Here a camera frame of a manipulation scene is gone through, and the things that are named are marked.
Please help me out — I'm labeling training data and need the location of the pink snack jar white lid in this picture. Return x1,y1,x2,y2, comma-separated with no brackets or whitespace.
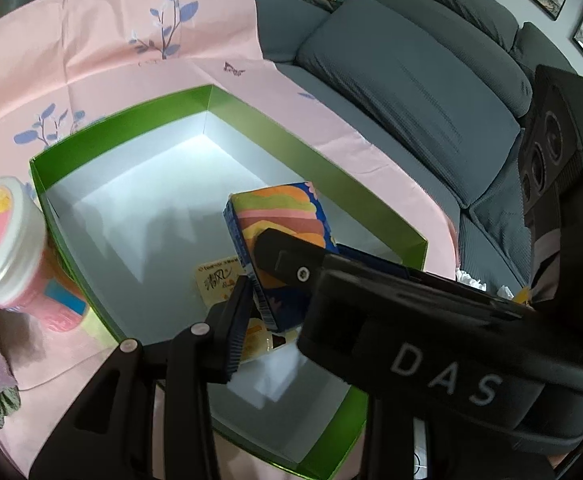
0,177,88,333

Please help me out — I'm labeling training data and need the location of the pink floral tablecloth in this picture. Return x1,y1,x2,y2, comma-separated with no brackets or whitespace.
0,0,461,480

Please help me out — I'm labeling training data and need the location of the grey sofa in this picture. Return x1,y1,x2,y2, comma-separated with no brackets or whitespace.
256,0,583,290

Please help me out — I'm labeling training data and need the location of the green cardboard box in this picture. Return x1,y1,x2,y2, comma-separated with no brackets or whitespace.
30,84,427,479

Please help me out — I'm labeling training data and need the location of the yellow tissue pack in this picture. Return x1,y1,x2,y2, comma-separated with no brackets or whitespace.
194,257,298,363

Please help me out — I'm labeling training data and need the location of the colourful blue tissue pack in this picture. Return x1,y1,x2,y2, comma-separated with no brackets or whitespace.
223,182,338,333

